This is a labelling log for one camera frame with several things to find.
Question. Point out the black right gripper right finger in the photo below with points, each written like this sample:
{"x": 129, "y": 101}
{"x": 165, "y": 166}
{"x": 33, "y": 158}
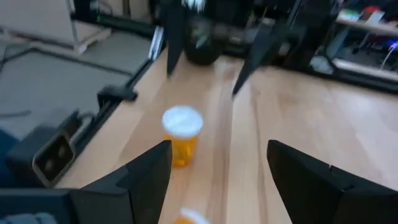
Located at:
{"x": 335, "y": 196}

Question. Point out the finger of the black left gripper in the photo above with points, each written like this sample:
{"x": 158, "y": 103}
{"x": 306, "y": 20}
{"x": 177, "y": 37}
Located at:
{"x": 175, "y": 37}
{"x": 258, "y": 53}

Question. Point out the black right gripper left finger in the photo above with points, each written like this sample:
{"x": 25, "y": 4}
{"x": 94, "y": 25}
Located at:
{"x": 93, "y": 202}

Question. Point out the succulent in black pot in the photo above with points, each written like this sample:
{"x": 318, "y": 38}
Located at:
{"x": 202, "y": 54}

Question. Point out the background desk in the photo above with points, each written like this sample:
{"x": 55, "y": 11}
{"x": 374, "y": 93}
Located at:
{"x": 367, "y": 26}

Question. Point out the beige board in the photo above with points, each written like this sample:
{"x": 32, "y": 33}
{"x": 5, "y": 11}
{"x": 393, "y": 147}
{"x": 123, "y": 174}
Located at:
{"x": 37, "y": 18}

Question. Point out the black aluminium frame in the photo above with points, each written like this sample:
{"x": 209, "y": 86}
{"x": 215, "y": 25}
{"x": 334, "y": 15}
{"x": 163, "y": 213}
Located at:
{"x": 116, "y": 93}

